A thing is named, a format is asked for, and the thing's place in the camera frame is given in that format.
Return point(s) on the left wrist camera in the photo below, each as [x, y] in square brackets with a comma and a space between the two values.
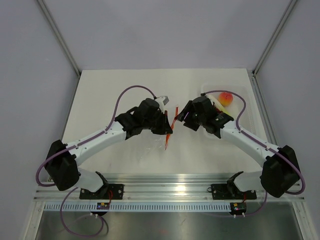
[162, 100]

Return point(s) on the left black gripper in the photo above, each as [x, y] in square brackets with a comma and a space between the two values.
[165, 128]

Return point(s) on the white slotted cable duct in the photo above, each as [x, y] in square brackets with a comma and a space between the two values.
[140, 207]

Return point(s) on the aluminium mounting rail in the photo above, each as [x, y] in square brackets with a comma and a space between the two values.
[161, 188]

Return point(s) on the peach fruit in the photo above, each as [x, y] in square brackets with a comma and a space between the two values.
[225, 99]

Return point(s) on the left aluminium frame post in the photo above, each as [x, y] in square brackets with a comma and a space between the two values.
[49, 18]

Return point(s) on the clear zip top bag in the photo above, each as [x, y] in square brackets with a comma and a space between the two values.
[149, 146]

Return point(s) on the aluminium frame post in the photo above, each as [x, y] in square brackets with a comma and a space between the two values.
[284, 19]
[49, 18]

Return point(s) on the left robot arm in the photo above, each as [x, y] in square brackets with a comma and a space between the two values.
[64, 159]

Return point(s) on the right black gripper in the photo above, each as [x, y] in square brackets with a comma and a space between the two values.
[190, 108]

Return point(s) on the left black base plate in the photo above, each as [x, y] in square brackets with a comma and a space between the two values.
[112, 191]

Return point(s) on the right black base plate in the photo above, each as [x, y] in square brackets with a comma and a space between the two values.
[223, 191]

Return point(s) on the white plastic basket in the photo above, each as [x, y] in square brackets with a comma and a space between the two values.
[246, 120]

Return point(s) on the right aluminium frame post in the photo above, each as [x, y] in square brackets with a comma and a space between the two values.
[284, 19]

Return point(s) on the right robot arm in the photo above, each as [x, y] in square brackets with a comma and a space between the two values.
[280, 169]

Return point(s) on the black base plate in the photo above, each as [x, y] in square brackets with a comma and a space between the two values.
[112, 191]
[223, 191]

